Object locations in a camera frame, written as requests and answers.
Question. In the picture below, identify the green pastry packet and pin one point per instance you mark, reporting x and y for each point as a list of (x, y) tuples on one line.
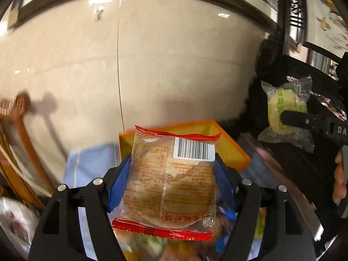
[(288, 99)]

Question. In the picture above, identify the orange cardboard box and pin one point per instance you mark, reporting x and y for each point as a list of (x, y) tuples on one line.
[(233, 148)]

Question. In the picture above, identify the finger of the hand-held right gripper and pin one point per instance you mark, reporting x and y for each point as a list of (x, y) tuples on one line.
[(299, 120)]

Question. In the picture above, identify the framed floral painting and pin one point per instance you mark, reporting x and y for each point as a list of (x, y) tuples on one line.
[(329, 13)]

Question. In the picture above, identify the person's right hand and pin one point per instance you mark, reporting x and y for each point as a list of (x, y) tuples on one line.
[(338, 182)]

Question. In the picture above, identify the carved wooden chair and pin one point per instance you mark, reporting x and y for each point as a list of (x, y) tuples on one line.
[(19, 130)]

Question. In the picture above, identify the red-edged rice cake packet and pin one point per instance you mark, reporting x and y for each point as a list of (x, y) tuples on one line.
[(168, 185)]

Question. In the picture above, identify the white plastic bag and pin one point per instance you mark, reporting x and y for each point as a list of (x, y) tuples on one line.
[(16, 223)]

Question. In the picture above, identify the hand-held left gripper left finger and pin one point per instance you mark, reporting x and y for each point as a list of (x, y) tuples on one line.
[(121, 180)]

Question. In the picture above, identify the pile of assorted snack packets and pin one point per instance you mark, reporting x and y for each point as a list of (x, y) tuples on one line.
[(176, 251)]

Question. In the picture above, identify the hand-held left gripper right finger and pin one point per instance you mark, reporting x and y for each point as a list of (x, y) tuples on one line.
[(224, 186)]

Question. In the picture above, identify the light blue checked cloth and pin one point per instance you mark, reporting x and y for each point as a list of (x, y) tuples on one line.
[(89, 163)]

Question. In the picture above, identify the dark wooden lattice screen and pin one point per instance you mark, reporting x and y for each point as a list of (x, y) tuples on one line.
[(295, 8)]

